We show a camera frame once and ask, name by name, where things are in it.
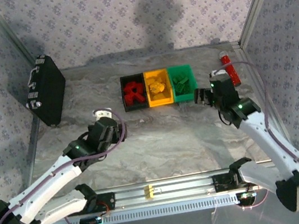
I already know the green plastic bin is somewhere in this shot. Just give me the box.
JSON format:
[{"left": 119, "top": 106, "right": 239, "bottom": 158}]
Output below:
[{"left": 167, "top": 62, "right": 201, "bottom": 105}]

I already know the yellow plastic bin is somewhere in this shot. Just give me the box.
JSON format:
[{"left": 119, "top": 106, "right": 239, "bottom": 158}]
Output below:
[{"left": 142, "top": 67, "right": 175, "bottom": 109}]

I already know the black plastic bin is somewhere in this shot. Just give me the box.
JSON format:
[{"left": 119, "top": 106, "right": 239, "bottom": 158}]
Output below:
[{"left": 118, "top": 72, "right": 151, "bottom": 113}]

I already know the red lego brick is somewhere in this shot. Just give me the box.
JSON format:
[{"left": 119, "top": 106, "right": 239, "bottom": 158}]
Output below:
[
  {"left": 124, "top": 93, "right": 137, "bottom": 107},
  {"left": 123, "top": 82, "right": 135, "bottom": 94},
  {"left": 134, "top": 91, "right": 147, "bottom": 104},
  {"left": 133, "top": 81, "right": 144, "bottom": 94}
]

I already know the red tube with white cap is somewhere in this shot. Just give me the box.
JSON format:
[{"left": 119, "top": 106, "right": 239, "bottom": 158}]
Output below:
[{"left": 219, "top": 49, "right": 241, "bottom": 88}]

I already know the yellow connector block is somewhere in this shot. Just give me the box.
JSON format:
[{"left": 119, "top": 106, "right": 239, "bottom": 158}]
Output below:
[{"left": 143, "top": 184, "right": 156, "bottom": 200}]

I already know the black hard case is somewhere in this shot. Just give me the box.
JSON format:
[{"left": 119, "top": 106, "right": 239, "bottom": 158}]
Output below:
[{"left": 18, "top": 52, "right": 73, "bottom": 131}]

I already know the left controller board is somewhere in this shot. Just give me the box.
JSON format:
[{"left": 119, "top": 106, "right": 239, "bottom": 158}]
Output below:
[{"left": 79, "top": 214, "right": 104, "bottom": 224}]

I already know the controller board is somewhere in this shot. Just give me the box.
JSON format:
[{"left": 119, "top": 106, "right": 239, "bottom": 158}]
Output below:
[
  {"left": 235, "top": 190, "right": 258, "bottom": 207},
  {"left": 79, "top": 214, "right": 104, "bottom": 224}
]

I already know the right controller board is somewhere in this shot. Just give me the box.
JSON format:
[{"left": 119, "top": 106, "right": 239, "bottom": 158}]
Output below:
[{"left": 235, "top": 190, "right": 258, "bottom": 207}]

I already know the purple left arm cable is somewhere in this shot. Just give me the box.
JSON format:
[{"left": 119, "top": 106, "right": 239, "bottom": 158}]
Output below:
[{"left": 0, "top": 104, "right": 143, "bottom": 224}]

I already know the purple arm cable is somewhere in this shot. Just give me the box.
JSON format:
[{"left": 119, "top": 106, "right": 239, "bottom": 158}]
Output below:
[
  {"left": 210, "top": 51, "right": 299, "bottom": 224},
  {"left": 0, "top": 104, "right": 143, "bottom": 224}
]

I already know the black cable loop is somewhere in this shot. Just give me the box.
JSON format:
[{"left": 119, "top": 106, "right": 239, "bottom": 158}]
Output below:
[{"left": 217, "top": 107, "right": 233, "bottom": 127}]

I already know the aluminium side rail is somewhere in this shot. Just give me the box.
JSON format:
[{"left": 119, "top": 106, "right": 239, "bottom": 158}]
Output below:
[
  {"left": 21, "top": 116, "right": 49, "bottom": 179},
  {"left": 234, "top": 35, "right": 299, "bottom": 164}
]

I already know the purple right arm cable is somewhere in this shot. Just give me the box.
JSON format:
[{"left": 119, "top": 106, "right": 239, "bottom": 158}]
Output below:
[{"left": 210, "top": 51, "right": 299, "bottom": 224}]

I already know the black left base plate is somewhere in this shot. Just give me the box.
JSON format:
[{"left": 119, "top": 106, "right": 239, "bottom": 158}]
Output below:
[{"left": 77, "top": 191, "right": 117, "bottom": 216}]

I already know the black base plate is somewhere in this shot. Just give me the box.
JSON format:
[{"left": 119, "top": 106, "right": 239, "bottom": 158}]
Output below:
[
  {"left": 212, "top": 167, "right": 266, "bottom": 193},
  {"left": 77, "top": 191, "right": 117, "bottom": 216}
]

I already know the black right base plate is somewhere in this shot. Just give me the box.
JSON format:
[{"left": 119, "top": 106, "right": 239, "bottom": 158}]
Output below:
[{"left": 212, "top": 167, "right": 266, "bottom": 193}]

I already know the slotted grey cable duct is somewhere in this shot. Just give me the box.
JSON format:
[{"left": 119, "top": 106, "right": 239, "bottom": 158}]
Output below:
[{"left": 36, "top": 187, "right": 266, "bottom": 224}]

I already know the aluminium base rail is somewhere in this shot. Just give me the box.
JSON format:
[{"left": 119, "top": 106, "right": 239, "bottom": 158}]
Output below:
[{"left": 32, "top": 158, "right": 299, "bottom": 223}]

